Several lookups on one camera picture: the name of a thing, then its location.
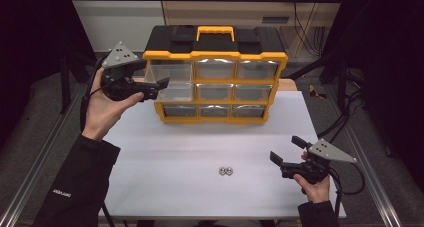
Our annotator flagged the bundle of black wall cables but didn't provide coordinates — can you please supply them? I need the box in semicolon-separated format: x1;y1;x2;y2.
290;0;331;58

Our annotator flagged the set of clear small drawers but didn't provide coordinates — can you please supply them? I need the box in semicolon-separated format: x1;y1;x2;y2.
162;58;279;119

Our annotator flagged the person's right hand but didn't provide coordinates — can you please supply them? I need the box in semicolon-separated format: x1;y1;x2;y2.
293;151;332;205

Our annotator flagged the black curtain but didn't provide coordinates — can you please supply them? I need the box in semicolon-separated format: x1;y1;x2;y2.
0;0;98;151
321;0;424;191

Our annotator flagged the light wooden cabinet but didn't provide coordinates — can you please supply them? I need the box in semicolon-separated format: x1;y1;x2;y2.
159;0;348;59

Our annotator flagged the clear plastic pulled drawer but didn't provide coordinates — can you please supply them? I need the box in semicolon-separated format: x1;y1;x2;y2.
144;60;195;103

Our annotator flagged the bundle of black floor cables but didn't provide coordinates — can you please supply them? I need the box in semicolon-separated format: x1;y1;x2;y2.
316;70;365;139

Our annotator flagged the left hand-held gripper cable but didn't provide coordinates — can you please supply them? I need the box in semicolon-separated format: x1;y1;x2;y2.
79;57;105;132

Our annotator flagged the aluminium rail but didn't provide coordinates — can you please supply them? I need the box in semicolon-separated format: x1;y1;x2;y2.
324;85;404;227
0;81;88;227

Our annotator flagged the hand-held gripper cable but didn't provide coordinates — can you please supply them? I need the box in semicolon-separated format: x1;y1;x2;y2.
328;162;366;218
79;57;105;132

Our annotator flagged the black metal stand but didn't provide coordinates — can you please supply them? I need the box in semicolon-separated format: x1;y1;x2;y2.
59;48;101;115
286;50;350;114

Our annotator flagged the person's left hand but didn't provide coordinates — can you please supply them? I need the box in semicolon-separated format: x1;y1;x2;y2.
81;66;145;142

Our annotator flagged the yellow black organizer cabinet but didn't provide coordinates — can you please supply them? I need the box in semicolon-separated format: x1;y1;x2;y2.
142;24;289;125

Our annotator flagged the right hand-held gripper cable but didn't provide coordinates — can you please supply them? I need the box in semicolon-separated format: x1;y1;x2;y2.
328;162;366;218

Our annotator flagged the yellow black tape marker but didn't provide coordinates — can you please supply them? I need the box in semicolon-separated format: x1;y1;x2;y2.
308;84;328;100

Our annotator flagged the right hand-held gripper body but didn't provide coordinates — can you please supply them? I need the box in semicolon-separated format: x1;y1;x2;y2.
280;138;358;185

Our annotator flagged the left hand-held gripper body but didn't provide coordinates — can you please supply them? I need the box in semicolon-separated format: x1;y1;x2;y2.
100;41;148;102

